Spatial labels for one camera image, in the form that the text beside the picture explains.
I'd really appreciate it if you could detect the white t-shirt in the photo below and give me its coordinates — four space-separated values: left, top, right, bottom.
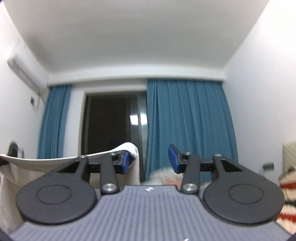
1 142 140 233

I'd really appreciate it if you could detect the cream white garment pile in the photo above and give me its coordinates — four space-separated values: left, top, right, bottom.
147 168 183 187

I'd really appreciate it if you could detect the dark window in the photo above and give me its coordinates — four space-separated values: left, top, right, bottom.
81 91 146 155

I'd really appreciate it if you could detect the right blue curtain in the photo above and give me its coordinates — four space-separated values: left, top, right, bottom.
145 79 238 178

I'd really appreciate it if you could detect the blue curtain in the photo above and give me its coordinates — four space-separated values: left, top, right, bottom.
37 85 72 159
145 79 238 178

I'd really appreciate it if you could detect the left blue curtain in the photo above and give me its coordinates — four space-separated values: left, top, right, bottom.
37 85 72 159

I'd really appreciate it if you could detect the quilted beige headboard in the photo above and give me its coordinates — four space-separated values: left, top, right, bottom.
282 141 296 177

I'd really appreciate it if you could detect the striped fleece blanket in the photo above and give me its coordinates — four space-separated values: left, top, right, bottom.
277 169 296 235

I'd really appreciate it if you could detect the white air conditioner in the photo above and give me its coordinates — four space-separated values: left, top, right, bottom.
7 55 47 94

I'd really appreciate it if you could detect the wall socket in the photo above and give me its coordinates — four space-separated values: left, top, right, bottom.
262 162 274 170

